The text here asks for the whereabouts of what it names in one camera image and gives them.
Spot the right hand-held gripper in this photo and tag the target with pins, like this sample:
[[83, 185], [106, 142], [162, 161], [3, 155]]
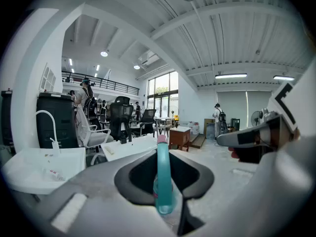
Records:
[[296, 95]]

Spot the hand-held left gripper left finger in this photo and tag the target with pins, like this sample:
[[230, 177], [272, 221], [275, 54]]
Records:
[[98, 206]]

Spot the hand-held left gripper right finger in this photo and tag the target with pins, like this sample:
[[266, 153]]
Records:
[[271, 194]]

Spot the teal spray bottle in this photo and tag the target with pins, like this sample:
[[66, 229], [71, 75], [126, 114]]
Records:
[[164, 176]]

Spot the standing fan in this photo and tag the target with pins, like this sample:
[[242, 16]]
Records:
[[256, 118]]

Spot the wooden platform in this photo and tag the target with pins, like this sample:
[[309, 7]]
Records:
[[198, 141]]

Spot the clear water jug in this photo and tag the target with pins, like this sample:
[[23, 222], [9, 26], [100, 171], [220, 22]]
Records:
[[195, 128]]

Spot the white tube with red label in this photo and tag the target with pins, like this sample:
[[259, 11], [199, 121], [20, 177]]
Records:
[[53, 173]]

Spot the brown cabinet with white top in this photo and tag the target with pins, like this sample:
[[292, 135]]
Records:
[[179, 137]]

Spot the white sink basin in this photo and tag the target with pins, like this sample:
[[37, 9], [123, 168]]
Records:
[[42, 167]]

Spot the white office chair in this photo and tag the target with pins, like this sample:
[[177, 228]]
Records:
[[95, 137]]

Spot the white table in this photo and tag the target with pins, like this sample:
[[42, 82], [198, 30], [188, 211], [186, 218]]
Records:
[[133, 146]]

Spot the long ceiling lamp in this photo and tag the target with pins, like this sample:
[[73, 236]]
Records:
[[284, 77], [230, 76]]

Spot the black mesh office chair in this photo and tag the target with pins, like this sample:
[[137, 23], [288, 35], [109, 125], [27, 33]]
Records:
[[121, 117], [147, 121]]

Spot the white curved faucet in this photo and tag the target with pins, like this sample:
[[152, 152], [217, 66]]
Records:
[[50, 127]]

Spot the black cabinet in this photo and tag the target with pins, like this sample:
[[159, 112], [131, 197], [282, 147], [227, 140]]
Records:
[[58, 122]]

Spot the black balcony railing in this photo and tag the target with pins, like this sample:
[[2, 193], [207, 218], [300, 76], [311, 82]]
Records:
[[103, 83]]

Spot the black appliance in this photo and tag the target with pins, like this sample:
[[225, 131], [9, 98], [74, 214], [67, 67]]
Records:
[[6, 117]]

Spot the round ceiling lamp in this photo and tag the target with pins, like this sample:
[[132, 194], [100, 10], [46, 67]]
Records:
[[136, 67], [104, 53]]

